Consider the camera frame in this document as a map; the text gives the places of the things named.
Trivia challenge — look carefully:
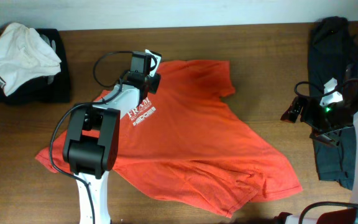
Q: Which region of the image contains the black folded garment on left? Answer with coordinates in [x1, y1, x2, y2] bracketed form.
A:
[0, 29, 71, 105]

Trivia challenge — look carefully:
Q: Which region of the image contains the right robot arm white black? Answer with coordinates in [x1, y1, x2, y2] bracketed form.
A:
[276, 63, 358, 224]

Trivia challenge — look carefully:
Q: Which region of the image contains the white crumpled garment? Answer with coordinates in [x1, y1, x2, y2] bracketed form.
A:
[0, 22, 62, 96]

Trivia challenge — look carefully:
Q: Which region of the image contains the black garment on right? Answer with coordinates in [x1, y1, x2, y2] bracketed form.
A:
[307, 16, 358, 191]

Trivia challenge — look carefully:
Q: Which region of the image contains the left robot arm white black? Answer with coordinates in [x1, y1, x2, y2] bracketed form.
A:
[62, 50, 162, 223]

